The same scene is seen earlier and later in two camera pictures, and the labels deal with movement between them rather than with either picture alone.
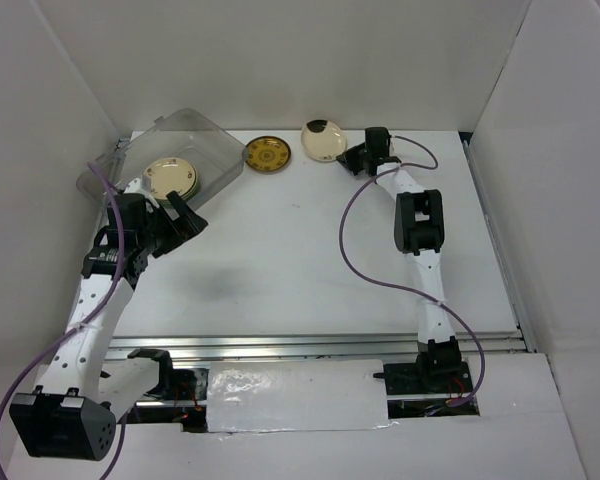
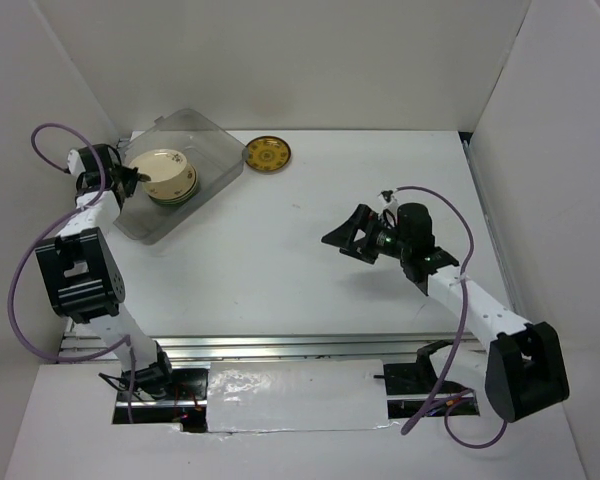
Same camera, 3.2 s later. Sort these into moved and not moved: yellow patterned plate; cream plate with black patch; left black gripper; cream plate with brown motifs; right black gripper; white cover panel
Moved: cream plate with black patch; left black gripper; right black gripper
Not moved: white cover panel; cream plate with brown motifs; yellow patterned plate
